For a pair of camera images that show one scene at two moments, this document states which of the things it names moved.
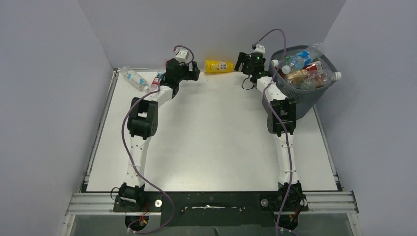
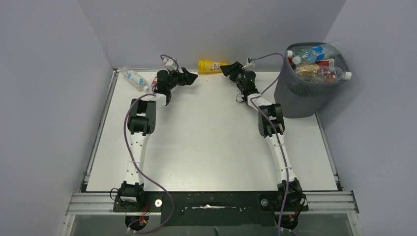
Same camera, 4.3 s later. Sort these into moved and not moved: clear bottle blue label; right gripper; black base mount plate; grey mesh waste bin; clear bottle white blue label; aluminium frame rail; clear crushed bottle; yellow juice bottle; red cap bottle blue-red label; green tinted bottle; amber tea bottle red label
Moved: yellow juice bottle; green tinted bottle; clear crushed bottle; grey mesh waste bin; amber tea bottle red label; right gripper; clear bottle blue label
Not moved: red cap bottle blue-red label; aluminium frame rail; clear bottle white blue label; black base mount plate
